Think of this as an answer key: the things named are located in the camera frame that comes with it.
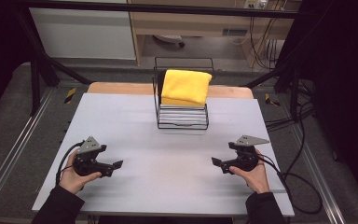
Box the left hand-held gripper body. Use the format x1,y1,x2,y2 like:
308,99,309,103
72,135,115,178

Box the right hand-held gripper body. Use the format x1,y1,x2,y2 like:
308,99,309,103
228,134,270,174

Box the black wire rack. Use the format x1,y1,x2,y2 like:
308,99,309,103
151,56,216,131

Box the yellow cloth with black trim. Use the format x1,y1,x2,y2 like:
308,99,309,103
160,68,213,108

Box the person's left hand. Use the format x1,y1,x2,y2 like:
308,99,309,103
58,148,103,196

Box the person's right hand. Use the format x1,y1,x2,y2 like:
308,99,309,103
228,148,271,195

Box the white board table cover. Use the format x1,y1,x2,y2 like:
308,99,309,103
32,92,296,218

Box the yellow and black floor tape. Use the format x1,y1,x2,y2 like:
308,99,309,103
264,92,281,107
63,87,78,105

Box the wooden table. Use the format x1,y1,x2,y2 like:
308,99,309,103
87,81,255,100

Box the white cabinet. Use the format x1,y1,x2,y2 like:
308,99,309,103
30,7,137,61

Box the white chair base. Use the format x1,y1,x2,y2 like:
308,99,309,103
152,34,186,49

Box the black curtain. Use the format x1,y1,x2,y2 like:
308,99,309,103
279,0,358,213
0,0,34,120

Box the wooden desk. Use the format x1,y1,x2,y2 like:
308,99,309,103
127,0,302,68

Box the white power strip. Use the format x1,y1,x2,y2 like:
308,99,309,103
243,0,269,9

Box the left hand-held gripper cable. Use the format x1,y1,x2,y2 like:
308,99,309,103
54,140,86,188

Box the hand-held gripper cable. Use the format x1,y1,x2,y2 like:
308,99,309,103
54,140,86,188
256,152,324,216

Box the black floor cables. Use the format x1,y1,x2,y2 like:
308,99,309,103
265,78,315,133

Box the right hand-held gripper cable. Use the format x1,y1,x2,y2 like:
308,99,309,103
256,152,324,216

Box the aluminium floor rail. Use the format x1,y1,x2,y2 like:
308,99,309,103
0,89,54,213
291,123,347,224

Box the bundle of hanging black cables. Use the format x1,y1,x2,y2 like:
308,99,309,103
249,17,286,70

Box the black metal frame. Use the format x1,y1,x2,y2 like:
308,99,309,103
12,0,307,123

